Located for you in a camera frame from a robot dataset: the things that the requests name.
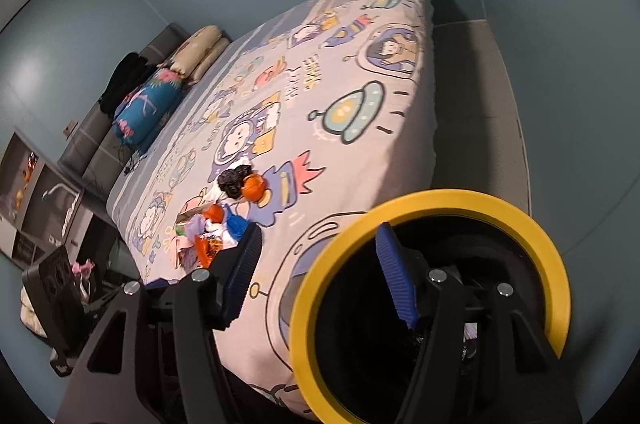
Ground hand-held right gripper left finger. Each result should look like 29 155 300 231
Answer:
55 223 263 424

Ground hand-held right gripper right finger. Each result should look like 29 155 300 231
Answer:
375 223 583 424

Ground black plastic bag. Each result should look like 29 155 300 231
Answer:
218 164 253 200

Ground yellow-rimmed black trash bin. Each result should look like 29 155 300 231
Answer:
289 189 572 424

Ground pink flowers in vase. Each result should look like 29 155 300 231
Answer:
72 258 97 305

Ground orange snack wrapper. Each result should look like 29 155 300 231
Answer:
194 235 222 270

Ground purple plastic wrapper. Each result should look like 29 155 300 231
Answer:
186 214 211 237

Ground pink paper wrapper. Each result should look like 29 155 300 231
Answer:
166 234 195 266

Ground dark bedside table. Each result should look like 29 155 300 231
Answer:
82 209 143 287

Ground crumpled white tissue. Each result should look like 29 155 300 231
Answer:
204 184 228 207

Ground small orange peel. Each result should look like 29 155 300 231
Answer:
241 174 266 204

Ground grey shelf unit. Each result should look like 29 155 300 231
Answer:
0 129 83 270

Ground cartoon printed bed sheet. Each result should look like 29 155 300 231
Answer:
106 0 441 420

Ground grey padded headboard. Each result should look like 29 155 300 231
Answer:
57 23 193 200

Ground blue floral pillow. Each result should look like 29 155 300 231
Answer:
112 68 185 145

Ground beige pillow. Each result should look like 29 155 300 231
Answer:
187 36 232 85
170 25 223 72

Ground black clothing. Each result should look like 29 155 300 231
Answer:
99 52 151 115

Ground black cable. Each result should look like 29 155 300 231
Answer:
120 143 147 176

